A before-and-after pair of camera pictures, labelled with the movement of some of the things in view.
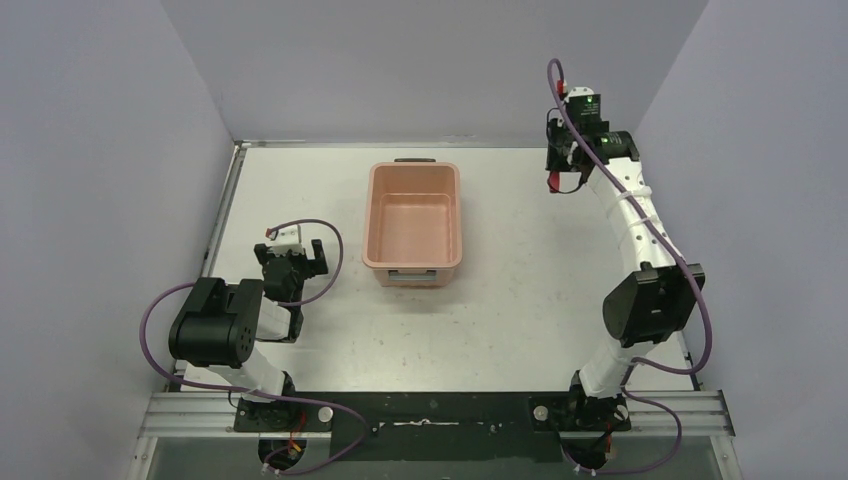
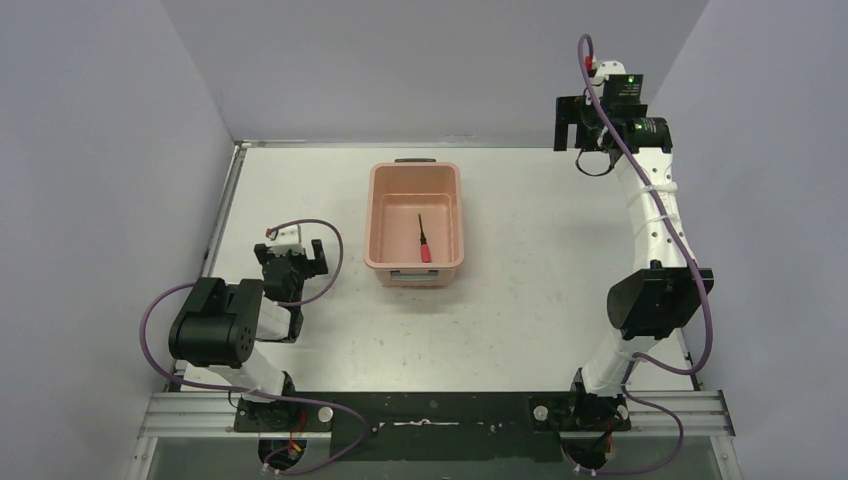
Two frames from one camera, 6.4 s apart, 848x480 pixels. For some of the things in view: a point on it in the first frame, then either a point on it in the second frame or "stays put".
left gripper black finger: (261, 253) stays put
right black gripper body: (557, 156) → (593, 118)
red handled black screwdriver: (553, 182) → (425, 250)
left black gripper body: (289, 259) stays put
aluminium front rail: (213, 415) stays put
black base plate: (443, 427) stays put
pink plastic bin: (412, 223) stays put
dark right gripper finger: (553, 181) → (569, 110)
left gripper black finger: (318, 265) stays put
